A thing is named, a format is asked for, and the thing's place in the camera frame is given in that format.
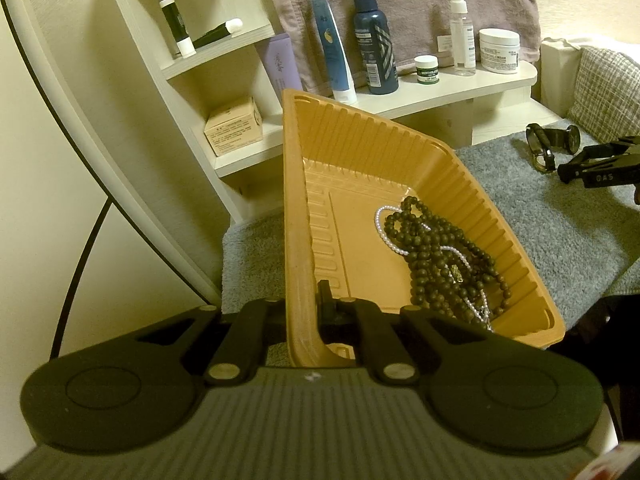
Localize black wrist watch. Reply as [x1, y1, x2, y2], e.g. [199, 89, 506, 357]
[525, 122, 582, 174]

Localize dark green bead necklace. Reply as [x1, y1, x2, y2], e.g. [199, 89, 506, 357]
[382, 195, 513, 325]

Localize orange plastic tray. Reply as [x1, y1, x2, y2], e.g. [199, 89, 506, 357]
[283, 90, 565, 367]

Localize white pearl necklace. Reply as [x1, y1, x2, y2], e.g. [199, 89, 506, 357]
[374, 204, 494, 331]

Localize grey plaid pillow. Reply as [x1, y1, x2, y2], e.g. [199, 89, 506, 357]
[567, 47, 639, 143]

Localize grey fluffy mat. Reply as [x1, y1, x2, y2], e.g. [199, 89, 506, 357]
[220, 118, 640, 366]

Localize white pillow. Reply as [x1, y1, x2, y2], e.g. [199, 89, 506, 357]
[531, 34, 640, 117]

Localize white cream jar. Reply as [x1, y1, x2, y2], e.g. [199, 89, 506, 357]
[478, 28, 521, 74]

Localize clear spray bottle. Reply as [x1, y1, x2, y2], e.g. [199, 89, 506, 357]
[449, 0, 476, 76]

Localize pink hanging towel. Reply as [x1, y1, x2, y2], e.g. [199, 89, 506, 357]
[272, 0, 540, 96]

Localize small green lid jar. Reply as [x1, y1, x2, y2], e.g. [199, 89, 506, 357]
[414, 54, 439, 84]

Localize small cardboard box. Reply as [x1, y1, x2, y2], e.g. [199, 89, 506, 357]
[204, 96, 262, 157]

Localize white blue tube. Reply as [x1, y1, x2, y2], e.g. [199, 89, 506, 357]
[310, 0, 357, 103]

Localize dark blue spray bottle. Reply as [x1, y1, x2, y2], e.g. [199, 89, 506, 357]
[354, 0, 399, 96]

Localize lilac tube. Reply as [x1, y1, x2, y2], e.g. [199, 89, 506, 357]
[255, 32, 303, 102]

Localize black white standing tube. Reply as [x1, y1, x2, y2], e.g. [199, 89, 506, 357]
[160, 0, 196, 58]

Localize black white lying tube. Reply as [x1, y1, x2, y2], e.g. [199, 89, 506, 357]
[193, 18, 244, 49]

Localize cream wooden shelf unit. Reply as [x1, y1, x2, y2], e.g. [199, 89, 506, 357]
[116, 0, 558, 223]

